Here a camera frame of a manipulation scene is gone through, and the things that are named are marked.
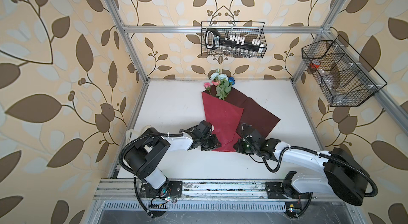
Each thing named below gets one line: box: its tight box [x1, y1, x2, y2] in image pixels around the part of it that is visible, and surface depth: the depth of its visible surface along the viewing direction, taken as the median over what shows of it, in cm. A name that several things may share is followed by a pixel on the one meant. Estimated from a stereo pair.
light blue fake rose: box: [210, 72, 232, 101], surface depth 114 cm
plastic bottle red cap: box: [309, 59, 321, 69], surface depth 88 cm
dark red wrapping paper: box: [201, 85, 281, 152], surface depth 104 cm
